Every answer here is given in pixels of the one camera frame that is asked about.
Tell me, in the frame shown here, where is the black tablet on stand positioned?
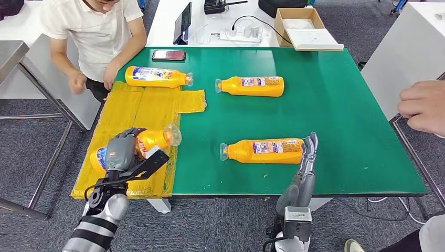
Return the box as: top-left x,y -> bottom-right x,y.
173,2 -> 193,46

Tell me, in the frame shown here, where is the white flat box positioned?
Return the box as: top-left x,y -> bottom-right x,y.
285,27 -> 345,52

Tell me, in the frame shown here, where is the white table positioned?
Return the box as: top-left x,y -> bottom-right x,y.
146,0 -> 314,48

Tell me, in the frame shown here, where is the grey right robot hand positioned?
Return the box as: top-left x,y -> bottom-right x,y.
276,131 -> 319,216

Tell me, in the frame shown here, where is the black radio with antenna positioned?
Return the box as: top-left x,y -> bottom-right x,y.
204,0 -> 249,15

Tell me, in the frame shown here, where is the steel table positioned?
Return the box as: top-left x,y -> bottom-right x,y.
0,40 -> 86,222

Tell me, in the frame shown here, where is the white table foot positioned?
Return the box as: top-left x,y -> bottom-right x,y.
308,197 -> 334,212
146,197 -> 172,215

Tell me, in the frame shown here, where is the black power cable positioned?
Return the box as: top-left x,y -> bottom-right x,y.
231,15 -> 293,46

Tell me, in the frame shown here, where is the person's hand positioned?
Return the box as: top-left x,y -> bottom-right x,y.
397,80 -> 445,137

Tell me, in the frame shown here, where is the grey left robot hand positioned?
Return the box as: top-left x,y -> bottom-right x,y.
104,127 -> 147,172

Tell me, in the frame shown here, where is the person's right hand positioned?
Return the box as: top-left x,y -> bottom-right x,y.
68,71 -> 88,95

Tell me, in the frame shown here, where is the orange detergent bottle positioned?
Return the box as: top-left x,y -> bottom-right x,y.
219,138 -> 306,165
89,124 -> 183,174
215,76 -> 285,98
124,66 -> 194,89

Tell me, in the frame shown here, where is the white floor cable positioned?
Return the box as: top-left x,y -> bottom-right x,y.
366,196 -> 427,225

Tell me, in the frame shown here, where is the black bag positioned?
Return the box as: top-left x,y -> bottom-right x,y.
0,0 -> 25,20
258,0 -> 309,19

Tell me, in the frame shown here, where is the person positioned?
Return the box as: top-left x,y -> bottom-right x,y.
344,80 -> 445,252
40,0 -> 148,103

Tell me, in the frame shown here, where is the green table mat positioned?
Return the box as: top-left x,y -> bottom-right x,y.
114,47 -> 429,199

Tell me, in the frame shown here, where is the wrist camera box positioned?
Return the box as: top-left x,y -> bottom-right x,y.
283,207 -> 314,243
116,146 -> 171,182

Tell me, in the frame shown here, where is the yellow plastic sheet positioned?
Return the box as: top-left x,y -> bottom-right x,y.
70,80 -> 207,200

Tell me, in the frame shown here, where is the white power strip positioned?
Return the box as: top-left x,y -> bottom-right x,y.
219,25 -> 263,44

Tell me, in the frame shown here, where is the white cabinet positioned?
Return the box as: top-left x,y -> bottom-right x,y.
360,3 -> 445,121
0,7 -> 101,130

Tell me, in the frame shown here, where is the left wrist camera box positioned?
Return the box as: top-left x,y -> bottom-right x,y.
116,146 -> 171,182

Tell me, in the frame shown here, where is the smartphone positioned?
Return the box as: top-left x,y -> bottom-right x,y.
152,49 -> 187,61

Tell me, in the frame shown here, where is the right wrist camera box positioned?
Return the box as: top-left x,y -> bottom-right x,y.
283,207 -> 314,243

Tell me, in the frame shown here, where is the person's left hand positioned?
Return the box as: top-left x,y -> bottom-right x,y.
103,61 -> 121,92

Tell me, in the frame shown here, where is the open cardboard box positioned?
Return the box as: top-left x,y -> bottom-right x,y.
273,8 -> 326,48

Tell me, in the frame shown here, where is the steel table frame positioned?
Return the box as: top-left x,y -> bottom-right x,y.
389,71 -> 445,209

